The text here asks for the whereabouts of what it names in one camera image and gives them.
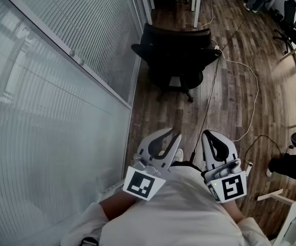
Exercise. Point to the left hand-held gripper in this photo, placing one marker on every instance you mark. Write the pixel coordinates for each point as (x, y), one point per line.
(140, 183)

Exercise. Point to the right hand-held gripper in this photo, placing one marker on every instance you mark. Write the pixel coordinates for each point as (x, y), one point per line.
(231, 188)

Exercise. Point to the black office chair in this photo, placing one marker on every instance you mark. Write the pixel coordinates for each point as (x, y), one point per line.
(173, 55)
(290, 17)

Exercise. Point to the person's right forearm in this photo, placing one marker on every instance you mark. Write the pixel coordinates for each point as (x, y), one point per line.
(233, 209)

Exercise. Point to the person's left forearm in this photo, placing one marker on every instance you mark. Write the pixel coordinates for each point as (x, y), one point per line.
(117, 205)

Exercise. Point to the person's white left shoe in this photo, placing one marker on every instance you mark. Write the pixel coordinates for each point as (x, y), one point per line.
(161, 153)

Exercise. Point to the person's white shoe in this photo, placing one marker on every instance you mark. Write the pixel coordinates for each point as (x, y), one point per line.
(161, 153)
(179, 155)

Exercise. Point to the person's white right shoe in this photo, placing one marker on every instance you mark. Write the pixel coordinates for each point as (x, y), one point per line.
(179, 155)

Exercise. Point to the person's black trousers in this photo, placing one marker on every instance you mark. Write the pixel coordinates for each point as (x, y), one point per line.
(180, 163)

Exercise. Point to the white power adapter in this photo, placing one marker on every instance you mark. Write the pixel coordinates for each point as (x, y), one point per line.
(249, 168)

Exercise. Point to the person's white shirt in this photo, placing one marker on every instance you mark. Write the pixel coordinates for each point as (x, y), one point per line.
(176, 214)

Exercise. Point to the white desk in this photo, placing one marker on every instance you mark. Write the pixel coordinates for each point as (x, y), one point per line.
(273, 196)

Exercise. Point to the white venetian blinds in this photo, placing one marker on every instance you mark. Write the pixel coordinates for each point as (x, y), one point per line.
(48, 99)

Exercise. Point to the wooden frame table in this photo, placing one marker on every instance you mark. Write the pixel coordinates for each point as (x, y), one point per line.
(291, 53)

